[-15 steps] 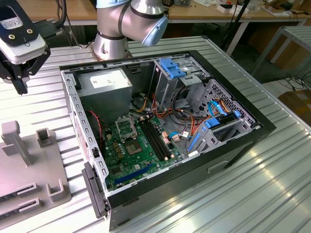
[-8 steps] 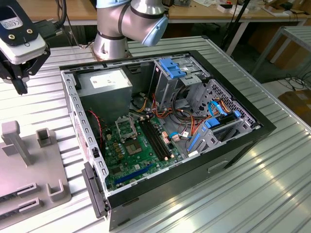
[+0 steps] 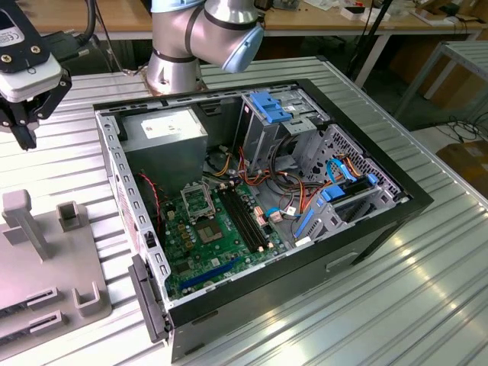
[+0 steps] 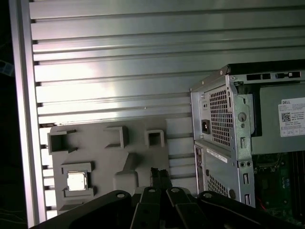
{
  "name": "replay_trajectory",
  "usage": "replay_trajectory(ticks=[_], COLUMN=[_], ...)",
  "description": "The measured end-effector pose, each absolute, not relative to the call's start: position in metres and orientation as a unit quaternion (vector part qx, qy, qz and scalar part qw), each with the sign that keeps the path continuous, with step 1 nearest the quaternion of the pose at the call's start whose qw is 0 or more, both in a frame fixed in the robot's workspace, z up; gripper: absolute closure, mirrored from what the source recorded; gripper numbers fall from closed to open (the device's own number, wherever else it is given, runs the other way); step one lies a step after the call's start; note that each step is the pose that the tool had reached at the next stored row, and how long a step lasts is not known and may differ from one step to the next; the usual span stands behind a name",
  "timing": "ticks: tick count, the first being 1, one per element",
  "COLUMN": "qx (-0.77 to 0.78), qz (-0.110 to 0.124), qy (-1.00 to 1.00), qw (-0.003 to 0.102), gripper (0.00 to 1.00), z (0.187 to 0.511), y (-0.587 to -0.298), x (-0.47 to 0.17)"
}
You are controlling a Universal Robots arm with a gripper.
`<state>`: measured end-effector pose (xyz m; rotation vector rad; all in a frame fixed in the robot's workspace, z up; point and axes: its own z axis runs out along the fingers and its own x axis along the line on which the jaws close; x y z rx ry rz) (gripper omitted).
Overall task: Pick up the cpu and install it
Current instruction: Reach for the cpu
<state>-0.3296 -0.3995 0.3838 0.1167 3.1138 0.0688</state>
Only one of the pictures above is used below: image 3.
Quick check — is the metal socket cover frame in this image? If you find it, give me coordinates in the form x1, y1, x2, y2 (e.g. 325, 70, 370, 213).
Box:
179, 182, 214, 225

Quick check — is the wooden desk white frame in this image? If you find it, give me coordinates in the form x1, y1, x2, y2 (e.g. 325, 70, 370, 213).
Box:
22, 0, 153, 43
262, 0, 485, 88

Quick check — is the blue plastic bay rail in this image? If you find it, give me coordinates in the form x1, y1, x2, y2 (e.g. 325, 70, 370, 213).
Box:
292, 200, 325, 240

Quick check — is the CPU socket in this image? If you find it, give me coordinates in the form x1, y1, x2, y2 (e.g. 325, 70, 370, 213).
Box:
194, 220, 224, 246

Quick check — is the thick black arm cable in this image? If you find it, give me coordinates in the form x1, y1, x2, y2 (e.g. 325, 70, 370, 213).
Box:
48, 0, 99, 64

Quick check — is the yellow black wire bundle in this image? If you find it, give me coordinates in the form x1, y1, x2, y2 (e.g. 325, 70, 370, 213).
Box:
205, 146, 233, 178

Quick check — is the grey metal drive cage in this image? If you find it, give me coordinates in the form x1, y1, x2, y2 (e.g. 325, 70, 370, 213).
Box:
234, 85, 329, 180

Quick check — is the black tripod pole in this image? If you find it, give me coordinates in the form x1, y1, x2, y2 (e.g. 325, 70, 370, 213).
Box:
345, 0, 394, 79

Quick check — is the red black twisted wire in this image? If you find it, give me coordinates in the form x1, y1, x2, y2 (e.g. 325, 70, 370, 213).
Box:
137, 172, 169, 233

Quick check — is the brown cardboard box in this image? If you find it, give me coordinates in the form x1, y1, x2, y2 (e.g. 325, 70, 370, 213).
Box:
436, 140, 488, 205
388, 37, 472, 110

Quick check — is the blue flat wire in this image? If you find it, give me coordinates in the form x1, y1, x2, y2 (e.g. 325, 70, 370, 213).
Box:
326, 158, 361, 184

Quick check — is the blue expansion slot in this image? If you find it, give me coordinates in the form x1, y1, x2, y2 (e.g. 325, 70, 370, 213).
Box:
179, 255, 242, 291

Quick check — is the grey perforated disk bay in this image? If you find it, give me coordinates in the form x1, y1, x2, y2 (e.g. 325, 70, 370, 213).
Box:
291, 124, 412, 247

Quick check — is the white flat box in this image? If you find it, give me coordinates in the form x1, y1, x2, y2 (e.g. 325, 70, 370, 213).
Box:
340, 4, 392, 23

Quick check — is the black open PC case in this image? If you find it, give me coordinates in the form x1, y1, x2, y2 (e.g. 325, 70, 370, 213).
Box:
92, 78, 435, 363

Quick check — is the orange red wire bundle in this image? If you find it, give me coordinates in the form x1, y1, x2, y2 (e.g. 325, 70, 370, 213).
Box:
238, 146, 329, 214

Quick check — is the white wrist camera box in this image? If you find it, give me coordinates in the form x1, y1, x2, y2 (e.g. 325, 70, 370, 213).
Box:
0, 56, 64, 103

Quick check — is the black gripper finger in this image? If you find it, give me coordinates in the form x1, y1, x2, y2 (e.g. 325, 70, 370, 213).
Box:
0, 97, 27, 150
21, 69, 73, 150

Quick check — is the grey metal slat table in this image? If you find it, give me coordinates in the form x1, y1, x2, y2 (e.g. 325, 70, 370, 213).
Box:
394, 40, 488, 133

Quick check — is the grey parts rack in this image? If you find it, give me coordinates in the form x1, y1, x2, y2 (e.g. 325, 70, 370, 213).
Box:
0, 188, 114, 361

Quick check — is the pale blue wire with plug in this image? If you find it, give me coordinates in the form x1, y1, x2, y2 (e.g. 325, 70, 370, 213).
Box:
265, 205, 306, 226

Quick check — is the green motherboard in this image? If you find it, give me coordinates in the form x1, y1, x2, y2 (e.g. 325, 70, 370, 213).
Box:
159, 178, 294, 302

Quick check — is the hard disk in blue carrier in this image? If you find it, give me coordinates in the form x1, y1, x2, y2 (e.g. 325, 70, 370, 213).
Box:
319, 173, 379, 205

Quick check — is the dark RAM stick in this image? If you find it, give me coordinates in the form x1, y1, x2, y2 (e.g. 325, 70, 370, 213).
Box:
0, 326, 34, 343
0, 301, 31, 318

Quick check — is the black plastic case bezel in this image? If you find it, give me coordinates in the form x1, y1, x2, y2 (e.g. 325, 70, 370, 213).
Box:
127, 254, 171, 344

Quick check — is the grey power supply box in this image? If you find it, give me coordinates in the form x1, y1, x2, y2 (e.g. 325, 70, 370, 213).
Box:
117, 106, 210, 199

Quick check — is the black RAM slot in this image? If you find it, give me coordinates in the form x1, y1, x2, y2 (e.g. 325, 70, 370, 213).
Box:
230, 185, 265, 252
235, 185, 271, 251
224, 186, 260, 253
219, 187, 255, 254

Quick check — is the blue plastic drive latch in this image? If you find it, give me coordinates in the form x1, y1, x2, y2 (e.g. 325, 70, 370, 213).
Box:
249, 91, 291, 125

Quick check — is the black camera mounting bracket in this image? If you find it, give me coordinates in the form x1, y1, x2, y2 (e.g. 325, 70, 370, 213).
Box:
0, 7, 53, 74

